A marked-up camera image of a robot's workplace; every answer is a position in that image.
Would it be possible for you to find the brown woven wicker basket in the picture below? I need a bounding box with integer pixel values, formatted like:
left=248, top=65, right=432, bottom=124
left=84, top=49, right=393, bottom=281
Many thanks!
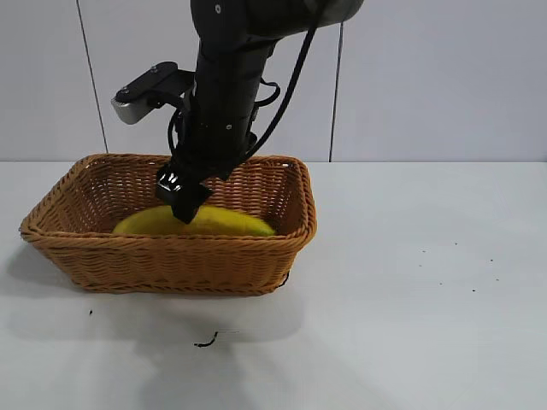
left=19, top=154, right=319, bottom=296

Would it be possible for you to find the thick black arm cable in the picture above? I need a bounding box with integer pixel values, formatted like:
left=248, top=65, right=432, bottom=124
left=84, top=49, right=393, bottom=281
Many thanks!
left=245, top=12, right=321, bottom=159

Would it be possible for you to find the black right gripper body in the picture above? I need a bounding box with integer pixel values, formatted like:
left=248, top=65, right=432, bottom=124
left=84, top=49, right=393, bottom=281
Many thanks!
left=169, top=121, right=258, bottom=185

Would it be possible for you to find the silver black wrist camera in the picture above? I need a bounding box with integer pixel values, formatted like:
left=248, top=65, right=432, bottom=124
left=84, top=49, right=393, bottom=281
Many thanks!
left=110, top=61, right=180, bottom=126

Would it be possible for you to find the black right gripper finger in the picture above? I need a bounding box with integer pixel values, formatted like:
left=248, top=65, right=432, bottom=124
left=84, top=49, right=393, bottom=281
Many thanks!
left=172, top=179, right=213, bottom=226
left=155, top=167, right=185, bottom=205

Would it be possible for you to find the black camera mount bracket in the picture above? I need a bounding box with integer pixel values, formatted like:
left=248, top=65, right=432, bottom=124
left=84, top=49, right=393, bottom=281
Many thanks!
left=144, top=70, right=198, bottom=113

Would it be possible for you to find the yellow banana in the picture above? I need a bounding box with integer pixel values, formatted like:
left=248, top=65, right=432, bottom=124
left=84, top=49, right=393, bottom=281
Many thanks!
left=112, top=204, right=277, bottom=237

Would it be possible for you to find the thin black camera cable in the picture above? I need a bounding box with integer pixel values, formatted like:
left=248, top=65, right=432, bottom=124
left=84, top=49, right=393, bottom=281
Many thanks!
left=166, top=100, right=191, bottom=155

